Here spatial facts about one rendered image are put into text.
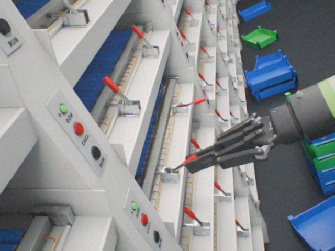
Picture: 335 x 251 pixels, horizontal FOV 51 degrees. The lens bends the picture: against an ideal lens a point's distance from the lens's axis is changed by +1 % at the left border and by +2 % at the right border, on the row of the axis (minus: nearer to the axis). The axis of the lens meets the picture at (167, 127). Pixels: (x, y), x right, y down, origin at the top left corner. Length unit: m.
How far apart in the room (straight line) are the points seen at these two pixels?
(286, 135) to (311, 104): 0.07
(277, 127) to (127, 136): 0.27
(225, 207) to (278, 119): 0.59
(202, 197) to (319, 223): 0.83
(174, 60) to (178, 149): 0.36
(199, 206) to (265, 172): 1.07
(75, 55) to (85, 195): 0.20
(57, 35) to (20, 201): 0.26
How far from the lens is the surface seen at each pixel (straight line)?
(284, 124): 0.65
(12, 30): 0.44
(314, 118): 0.64
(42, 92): 0.44
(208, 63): 1.67
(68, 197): 0.48
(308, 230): 1.70
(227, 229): 1.13
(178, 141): 0.88
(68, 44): 0.55
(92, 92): 0.74
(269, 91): 2.54
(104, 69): 0.83
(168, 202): 0.73
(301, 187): 1.86
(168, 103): 0.99
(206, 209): 0.95
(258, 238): 1.57
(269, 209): 1.81
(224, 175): 1.29
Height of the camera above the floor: 1.36
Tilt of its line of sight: 30 degrees down
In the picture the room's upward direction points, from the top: 29 degrees counter-clockwise
